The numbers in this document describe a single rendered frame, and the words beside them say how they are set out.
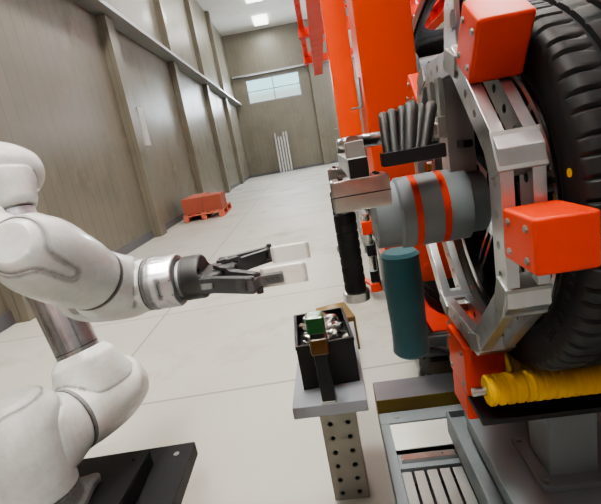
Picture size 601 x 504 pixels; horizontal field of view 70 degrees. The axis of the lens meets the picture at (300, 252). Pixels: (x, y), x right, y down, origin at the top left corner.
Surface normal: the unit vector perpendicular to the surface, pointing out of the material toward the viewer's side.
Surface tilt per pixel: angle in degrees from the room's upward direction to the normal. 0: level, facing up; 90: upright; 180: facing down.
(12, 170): 79
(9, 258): 58
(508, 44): 125
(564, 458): 90
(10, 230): 63
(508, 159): 90
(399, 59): 90
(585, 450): 90
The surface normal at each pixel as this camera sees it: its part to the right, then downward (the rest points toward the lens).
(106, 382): 0.75, -0.41
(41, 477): 0.66, 0.02
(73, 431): 0.91, -0.21
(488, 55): 0.06, 0.75
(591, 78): -0.14, -0.30
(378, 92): -0.05, 0.25
